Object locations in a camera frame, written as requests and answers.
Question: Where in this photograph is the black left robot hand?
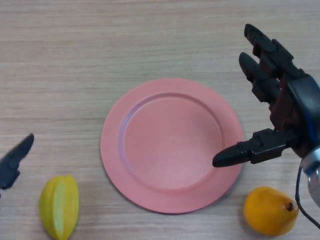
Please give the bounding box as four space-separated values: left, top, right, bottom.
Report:
0 133 35 198

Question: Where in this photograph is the yellow starfruit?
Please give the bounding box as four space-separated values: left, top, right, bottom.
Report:
39 174 80 240

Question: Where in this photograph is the orange pear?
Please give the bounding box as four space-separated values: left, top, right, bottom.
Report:
243 186 300 236

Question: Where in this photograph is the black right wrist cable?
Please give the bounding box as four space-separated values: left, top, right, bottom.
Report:
294 163 320 226

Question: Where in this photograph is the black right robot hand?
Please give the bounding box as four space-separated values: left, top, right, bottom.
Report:
212 23 320 168

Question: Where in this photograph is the pink round plate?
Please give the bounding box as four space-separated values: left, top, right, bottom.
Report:
100 78 245 215

